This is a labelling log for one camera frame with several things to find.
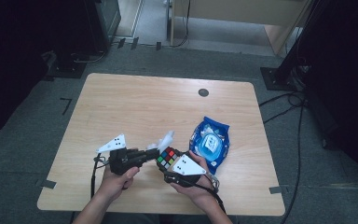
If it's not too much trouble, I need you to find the black stand base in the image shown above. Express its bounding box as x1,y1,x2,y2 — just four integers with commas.
46,50,88,79
259,66,307,92

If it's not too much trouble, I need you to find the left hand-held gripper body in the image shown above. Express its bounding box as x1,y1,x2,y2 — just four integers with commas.
95,133,142,176

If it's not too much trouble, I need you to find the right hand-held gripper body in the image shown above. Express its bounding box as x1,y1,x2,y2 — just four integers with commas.
163,153,207,189

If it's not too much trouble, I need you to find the right hand-held gripper black cable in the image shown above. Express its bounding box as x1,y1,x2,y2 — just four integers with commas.
164,174,227,216

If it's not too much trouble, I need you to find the blue wet wipes pack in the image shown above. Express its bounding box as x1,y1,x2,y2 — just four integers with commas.
189,116,231,175

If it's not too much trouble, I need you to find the light wooden cabinet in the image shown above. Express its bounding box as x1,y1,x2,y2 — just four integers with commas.
169,0,311,57

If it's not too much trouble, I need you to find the hand-held gripper black cable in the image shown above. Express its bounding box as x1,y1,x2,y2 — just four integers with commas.
89,152,110,200
164,174,227,216

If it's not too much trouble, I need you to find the person's right hand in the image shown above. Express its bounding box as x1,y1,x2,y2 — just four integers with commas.
169,150,220,209

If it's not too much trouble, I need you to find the black stand pole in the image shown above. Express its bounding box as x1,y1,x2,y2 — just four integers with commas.
276,0,324,82

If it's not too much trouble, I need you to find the multicoloured puzzle cube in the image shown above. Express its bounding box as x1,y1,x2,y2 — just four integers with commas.
155,147,183,171

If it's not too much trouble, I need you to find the left hand-held gripper black cable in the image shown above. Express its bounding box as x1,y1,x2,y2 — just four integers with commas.
89,152,110,200

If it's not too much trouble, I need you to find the long black floor cable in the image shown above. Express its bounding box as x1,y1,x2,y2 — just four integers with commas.
280,104,306,224

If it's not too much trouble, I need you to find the dark cabinet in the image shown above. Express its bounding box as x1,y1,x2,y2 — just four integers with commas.
83,0,122,54

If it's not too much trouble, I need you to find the black hanging cable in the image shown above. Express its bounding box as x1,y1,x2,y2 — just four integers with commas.
167,0,191,49

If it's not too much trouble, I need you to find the person's left hand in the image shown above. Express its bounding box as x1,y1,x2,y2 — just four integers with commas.
97,163,141,205

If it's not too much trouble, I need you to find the dark curtain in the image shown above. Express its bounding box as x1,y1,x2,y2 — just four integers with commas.
304,0,358,200
0,0,88,143

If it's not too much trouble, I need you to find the grey tape piece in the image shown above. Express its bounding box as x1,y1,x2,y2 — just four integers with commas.
268,185,290,195
40,179,58,189

